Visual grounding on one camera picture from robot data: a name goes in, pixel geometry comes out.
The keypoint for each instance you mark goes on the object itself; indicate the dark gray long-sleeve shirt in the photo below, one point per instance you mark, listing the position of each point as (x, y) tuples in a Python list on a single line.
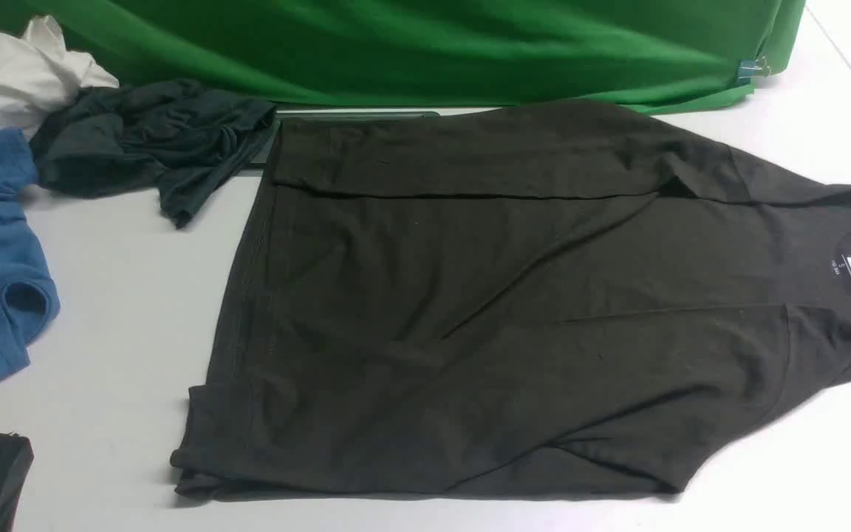
[(564, 300)]

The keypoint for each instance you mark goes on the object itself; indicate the dark teal crumpled shirt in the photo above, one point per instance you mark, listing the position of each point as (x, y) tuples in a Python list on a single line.
[(180, 137)]

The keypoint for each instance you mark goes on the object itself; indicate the white crumpled shirt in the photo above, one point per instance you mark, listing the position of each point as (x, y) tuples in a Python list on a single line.
[(39, 75)]

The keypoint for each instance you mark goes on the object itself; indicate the green backdrop cloth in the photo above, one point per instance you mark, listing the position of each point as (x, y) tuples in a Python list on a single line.
[(651, 56)]

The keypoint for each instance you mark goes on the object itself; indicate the blue binder clip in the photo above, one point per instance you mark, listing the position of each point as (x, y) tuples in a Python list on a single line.
[(749, 70)]

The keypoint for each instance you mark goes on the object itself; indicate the gray table cable hatch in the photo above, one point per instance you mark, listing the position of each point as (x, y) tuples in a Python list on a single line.
[(259, 161)]

